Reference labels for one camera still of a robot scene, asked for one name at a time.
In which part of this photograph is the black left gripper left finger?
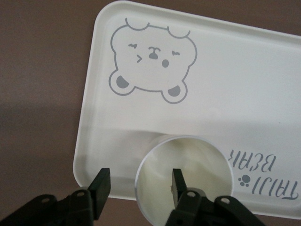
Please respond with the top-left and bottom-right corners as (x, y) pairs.
(0, 167), (111, 226)

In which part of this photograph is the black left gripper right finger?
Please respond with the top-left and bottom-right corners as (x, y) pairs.
(164, 168), (259, 226)

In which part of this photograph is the white plastic cup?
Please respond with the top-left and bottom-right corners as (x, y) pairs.
(135, 135), (234, 226)

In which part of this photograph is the white bear print tray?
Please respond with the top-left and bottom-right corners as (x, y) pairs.
(72, 0), (301, 221)

